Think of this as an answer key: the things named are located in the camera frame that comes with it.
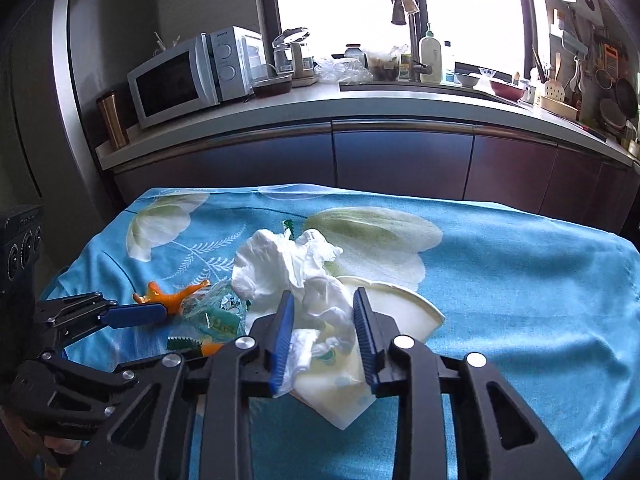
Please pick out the steel kitchen faucet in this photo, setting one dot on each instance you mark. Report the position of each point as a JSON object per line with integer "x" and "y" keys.
{"x": 414, "y": 45}

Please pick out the glass jar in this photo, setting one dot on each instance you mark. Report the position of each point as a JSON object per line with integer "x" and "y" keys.
{"x": 354, "y": 52}

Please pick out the white tissue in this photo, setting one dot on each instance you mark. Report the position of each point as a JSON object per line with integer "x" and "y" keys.
{"x": 270, "y": 265}

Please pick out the orange peel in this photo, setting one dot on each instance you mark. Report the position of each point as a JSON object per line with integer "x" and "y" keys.
{"x": 170, "y": 300}

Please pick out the crumpled transparent bag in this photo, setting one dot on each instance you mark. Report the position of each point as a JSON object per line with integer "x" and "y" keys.
{"x": 342, "y": 71}

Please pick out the white mug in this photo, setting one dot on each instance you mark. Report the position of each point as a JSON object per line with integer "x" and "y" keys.
{"x": 529, "y": 94}

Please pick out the grey refrigerator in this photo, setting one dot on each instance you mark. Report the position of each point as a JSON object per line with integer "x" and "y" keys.
{"x": 100, "y": 35}

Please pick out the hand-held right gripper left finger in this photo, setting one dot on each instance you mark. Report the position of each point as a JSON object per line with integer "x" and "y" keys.
{"x": 281, "y": 350}

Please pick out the kitchen counter with cabinets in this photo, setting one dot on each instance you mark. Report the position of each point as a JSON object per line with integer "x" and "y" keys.
{"x": 400, "y": 155}

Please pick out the white microwave oven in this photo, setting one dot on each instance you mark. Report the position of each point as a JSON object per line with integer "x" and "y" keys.
{"x": 170, "y": 80}

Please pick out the orange grater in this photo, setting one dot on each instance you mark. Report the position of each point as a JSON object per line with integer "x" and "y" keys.
{"x": 611, "y": 57}

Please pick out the dark lidded bowl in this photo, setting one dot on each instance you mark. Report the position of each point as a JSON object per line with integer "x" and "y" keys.
{"x": 271, "y": 86}

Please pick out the kitchen sink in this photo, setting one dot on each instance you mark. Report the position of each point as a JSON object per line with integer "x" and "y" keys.
{"x": 435, "y": 91}

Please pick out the grey wall rack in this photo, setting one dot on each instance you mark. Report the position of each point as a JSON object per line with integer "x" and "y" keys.
{"x": 570, "y": 40}

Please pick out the small glass bowl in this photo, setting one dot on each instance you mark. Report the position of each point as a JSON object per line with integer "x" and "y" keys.
{"x": 487, "y": 71}

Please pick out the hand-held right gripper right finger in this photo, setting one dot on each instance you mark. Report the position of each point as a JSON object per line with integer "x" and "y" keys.
{"x": 367, "y": 350}

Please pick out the dark framed window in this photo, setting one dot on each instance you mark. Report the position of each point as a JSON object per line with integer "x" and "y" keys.
{"x": 340, "y": 0}

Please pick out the cream box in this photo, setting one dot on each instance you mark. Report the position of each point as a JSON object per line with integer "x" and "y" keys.
{"x": 560, "y": 106}

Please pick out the small white ornament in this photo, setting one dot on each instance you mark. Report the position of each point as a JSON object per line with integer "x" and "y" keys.
{"x": 162, "y": 45}

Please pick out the white soap bottle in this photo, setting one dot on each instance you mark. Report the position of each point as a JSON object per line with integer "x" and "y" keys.
{"x": 431, "y": 57}

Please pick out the glass electric kettle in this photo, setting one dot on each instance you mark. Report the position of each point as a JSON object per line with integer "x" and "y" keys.
{"x": 292, "y": 55}

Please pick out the wooden spatula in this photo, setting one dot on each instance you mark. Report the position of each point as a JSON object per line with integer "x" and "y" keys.
{"x": 558, "y": 65}

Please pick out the black frying pan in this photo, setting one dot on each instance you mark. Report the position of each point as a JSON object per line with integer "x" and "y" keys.
{"x": 626, "y": 100}

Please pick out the person's left hand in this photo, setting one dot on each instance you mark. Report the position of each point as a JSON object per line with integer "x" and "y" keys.
{"x": 61, "y": 444}

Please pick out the small green wrapper scrap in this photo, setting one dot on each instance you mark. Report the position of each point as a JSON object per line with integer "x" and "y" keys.
{"x": 288, "y": 228}

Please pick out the blue floral tablecloth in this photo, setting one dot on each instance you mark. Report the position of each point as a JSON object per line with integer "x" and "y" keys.
{"x": 500, "y": 280}

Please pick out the small white bowl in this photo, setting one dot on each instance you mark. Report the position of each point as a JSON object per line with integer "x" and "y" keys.
{"x": 467, "y": 79}

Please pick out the red bowl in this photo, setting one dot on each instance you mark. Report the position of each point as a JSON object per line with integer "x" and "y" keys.
{"x": 506, "y": 90}

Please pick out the green clear snack wrapper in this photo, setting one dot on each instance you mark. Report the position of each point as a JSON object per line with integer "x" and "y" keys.
{"x": 220, "y": 317}

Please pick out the copper tumbler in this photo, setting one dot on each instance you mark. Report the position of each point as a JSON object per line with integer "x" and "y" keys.
{"x": 112, "y": 120}

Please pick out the white paper cup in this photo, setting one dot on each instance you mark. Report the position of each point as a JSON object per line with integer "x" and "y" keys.
{"x": 400, "y": 315}

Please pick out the food container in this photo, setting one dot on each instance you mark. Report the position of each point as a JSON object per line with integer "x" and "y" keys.
{"x": 384, "y": 66}

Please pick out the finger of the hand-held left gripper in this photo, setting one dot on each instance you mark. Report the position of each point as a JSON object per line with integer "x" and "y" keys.
{"x": 95, "y": 372}
{"x": 135, "y": 315}

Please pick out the kitchen knife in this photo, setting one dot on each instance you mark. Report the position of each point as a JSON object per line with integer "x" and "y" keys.
{"x": 594, "y": 131}

